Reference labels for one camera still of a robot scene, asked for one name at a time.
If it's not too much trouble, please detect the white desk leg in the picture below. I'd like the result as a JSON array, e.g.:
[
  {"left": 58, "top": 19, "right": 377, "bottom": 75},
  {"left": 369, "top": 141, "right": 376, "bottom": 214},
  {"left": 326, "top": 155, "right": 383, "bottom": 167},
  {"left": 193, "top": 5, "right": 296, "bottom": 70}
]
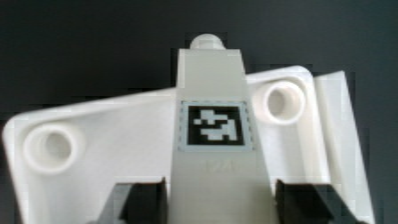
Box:
[{"left": 170, "top": 34, "right": 278, "bottom": 224}]

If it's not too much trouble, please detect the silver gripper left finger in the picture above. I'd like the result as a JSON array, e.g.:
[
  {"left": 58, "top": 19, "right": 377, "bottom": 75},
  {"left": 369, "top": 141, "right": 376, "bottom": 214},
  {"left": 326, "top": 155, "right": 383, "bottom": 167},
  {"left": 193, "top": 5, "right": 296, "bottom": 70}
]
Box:
[{"left": 88, "top": 180, "right": 168, "bottom": 224}]

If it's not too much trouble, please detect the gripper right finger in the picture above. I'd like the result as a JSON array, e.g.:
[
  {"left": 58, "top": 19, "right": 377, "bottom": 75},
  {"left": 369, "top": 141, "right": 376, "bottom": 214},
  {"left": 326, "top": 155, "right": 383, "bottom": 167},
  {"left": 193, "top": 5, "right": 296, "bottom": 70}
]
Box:
[{"left": 276, "top": 180, "right": 372, "bottom": 224}]

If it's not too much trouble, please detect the white desk top tray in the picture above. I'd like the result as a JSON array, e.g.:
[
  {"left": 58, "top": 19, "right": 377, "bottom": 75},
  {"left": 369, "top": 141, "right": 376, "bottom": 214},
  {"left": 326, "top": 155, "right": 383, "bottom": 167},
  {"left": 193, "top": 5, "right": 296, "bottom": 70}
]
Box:
[{"left": 4, "top": 66, "right": 370, "bottom": 224}]

